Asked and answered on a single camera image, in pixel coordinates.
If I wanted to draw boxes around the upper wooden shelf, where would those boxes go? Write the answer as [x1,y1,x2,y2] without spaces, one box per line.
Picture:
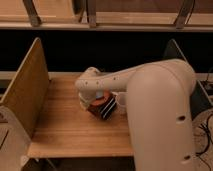
[0,0,213,33]

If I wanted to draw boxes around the right dark side panel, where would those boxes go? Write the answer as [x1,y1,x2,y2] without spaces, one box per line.
[163,39,213,119]

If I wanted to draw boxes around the brown ceramic plate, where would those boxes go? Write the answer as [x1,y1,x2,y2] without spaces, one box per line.
[91,91,110,107]

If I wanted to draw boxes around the black cables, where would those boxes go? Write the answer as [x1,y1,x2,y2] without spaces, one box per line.
[194,112,213,171]

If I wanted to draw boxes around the black striped box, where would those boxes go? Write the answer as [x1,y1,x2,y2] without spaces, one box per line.
[100,97,116,120]

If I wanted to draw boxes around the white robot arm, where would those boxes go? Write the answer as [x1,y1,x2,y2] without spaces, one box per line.
[75,59,196,171]

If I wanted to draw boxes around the left wooden side panel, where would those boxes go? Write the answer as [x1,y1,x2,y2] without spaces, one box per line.
[0,38,49,141]

